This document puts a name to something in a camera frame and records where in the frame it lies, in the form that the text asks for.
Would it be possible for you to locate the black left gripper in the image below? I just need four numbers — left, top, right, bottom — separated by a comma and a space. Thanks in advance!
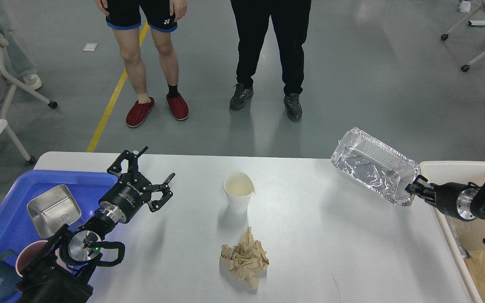
99, 146, 176, 223

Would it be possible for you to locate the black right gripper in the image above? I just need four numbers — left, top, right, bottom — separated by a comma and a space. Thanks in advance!
405, 175, 479, 222

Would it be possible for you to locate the aluminium foil tray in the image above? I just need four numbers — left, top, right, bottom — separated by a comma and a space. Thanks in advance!
331, 127, 420, 207

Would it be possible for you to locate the stainless steel rectangular tray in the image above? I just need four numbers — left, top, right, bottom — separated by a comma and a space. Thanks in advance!
27, 184, 81, 239

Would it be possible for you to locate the pink mug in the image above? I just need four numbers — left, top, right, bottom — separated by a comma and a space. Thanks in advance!
15, 240, 48, 277

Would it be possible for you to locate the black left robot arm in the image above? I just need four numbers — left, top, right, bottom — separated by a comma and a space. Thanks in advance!
16, 150, 175, 303

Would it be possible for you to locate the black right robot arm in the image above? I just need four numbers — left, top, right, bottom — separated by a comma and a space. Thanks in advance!
405, 175, 485, 244

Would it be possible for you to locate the beige plastic bin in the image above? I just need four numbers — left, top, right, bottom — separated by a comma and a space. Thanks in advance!
420, 161, 485, 303

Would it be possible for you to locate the white paper cup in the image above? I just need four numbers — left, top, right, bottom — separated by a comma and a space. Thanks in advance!
223, 171, 255, 213

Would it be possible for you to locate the blue plastic tray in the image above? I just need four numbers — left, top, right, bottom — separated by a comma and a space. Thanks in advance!
0, 170, 117, 254

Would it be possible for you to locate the crumpled brown paper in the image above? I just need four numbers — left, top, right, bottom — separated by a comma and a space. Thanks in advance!
220, 226, 270, 291

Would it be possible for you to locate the white paper scrap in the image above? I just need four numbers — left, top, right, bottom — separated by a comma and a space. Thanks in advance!
82, 43, 98, 52

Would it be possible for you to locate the person in black shorts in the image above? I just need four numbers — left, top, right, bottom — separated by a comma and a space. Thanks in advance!
95, 0, 189, 128

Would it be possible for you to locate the person in grey trousers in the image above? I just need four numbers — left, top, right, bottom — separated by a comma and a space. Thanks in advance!
0, 0, 43, 90

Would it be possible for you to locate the person in black trousers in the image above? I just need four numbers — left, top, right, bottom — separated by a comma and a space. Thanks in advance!
229, 0, 312, 122

